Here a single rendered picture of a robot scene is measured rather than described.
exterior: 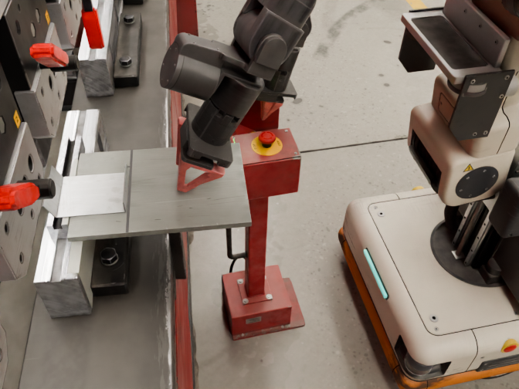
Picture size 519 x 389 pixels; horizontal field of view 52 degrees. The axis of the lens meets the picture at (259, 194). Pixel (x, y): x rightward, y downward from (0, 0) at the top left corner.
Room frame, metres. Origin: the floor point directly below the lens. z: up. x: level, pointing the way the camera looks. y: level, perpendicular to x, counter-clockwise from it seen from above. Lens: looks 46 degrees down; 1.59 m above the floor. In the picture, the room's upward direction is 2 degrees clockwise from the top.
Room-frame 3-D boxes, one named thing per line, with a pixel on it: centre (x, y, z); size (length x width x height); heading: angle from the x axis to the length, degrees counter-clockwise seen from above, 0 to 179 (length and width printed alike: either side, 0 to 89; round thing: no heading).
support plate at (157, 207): (0.58, 0.15, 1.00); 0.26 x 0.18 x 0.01; 98
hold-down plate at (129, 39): (1.17, 0.33, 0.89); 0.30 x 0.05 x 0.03; 8
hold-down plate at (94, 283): (0.61, 0.25, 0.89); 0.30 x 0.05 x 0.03; 8
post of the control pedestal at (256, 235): (0.98, 0.01, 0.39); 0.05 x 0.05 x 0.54; 15
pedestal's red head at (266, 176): (0.98, 0.01, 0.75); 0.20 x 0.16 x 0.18; 15
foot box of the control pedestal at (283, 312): (0.99, -0.02, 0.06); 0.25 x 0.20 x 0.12; 105
